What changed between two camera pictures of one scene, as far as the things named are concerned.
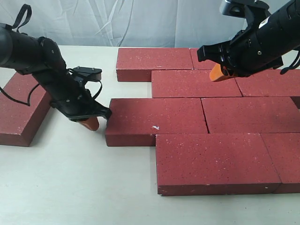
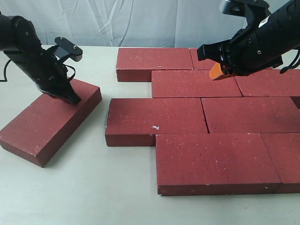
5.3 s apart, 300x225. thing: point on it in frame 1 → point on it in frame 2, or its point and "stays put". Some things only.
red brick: (134, 122) stays put
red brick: (19, 123) → (36, 132)
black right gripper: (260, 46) stays put
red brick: (191, 83) stays put
